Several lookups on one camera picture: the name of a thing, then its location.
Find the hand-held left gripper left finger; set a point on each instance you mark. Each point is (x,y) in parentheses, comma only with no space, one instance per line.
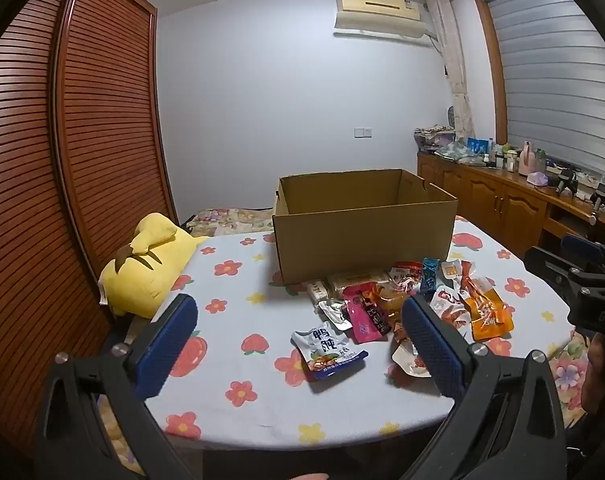
(167,340)

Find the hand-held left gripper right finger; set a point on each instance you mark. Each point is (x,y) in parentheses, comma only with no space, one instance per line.
(430,345)

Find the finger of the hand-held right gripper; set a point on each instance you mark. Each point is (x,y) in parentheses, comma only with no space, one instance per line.
(552,266)
(582,247)

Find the amber orange snack packet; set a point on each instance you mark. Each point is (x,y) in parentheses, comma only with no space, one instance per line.
(395,305)

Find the blue candy packet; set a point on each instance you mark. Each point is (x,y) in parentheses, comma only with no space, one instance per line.
(430,275)

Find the brown cardboard box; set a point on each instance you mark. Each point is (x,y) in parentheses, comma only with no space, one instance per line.
(362,240)

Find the white red meat snack packet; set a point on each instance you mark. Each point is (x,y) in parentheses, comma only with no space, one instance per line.
(450,310)

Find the black mini tripod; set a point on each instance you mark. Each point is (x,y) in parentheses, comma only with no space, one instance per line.
(601,202)
(566,180)

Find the bright orange snack packet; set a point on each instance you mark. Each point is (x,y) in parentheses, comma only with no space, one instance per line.
(492,327)

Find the pink snack packet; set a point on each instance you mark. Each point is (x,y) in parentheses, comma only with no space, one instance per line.
(365,315)

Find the red orange meat snack packet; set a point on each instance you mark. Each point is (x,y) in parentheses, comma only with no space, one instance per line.
(477,290)

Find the white and red snack packet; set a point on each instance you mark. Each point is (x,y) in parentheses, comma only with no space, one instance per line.
(406,276)

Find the yellow plush toy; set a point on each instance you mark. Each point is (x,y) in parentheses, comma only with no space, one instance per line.
(142,270)

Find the small white orange snack packet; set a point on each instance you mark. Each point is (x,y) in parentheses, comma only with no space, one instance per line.
(451,270)

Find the pink cap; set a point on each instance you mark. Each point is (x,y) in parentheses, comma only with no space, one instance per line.
(538,180)

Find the floral quilt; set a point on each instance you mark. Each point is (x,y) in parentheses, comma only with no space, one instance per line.
(569,375)

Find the wooden sideboard cabinet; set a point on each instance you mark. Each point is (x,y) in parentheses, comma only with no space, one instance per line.
(487,200)

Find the clear brown biscuit packet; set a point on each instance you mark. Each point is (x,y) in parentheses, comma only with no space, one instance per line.
(357,281)

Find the strawberry flower print sheet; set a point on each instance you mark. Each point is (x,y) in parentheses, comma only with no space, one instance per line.
(262,310)

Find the small silver snack packet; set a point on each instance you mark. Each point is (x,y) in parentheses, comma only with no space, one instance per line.
(335,311)

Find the white and blue snack packet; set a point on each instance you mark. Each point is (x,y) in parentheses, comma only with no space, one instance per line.
(327,352)

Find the pink thermos bottle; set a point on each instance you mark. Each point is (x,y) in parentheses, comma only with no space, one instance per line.
(525,159)

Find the small beige snack packet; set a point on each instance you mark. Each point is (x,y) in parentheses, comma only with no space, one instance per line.
(318,292)

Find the blue carton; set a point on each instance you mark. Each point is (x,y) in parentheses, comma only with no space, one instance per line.
(477,146)

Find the crumpled plastic bag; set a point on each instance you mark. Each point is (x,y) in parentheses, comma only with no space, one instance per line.
(455,152)

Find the pile of folded cloths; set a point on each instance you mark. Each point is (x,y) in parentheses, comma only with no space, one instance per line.
(432,137)

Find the grey window blind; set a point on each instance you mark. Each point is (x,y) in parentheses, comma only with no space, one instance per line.
(557,70)

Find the brown louvred wooden wardrobe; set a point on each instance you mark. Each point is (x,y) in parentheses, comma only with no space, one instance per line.
(57,160)

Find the patterned white curtain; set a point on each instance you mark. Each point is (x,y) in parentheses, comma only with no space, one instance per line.
(455,60)

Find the wooden window frame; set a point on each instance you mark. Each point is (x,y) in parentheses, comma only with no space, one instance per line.
(492,70)

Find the white wall switch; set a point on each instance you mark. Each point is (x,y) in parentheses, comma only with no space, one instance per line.
(363,132)

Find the wall air conditioner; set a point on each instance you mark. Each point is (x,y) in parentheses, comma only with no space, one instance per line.
(380,15)

